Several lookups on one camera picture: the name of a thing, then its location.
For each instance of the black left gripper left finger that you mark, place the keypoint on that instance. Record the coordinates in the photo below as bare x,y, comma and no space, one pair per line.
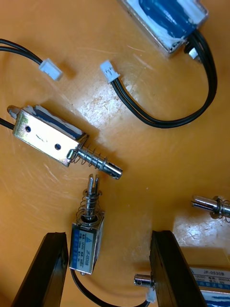
45,275

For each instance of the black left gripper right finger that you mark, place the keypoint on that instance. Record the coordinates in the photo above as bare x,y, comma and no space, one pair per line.
172,275

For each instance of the yellow-orange plastic bin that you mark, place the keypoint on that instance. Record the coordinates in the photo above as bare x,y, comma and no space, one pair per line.
143,168

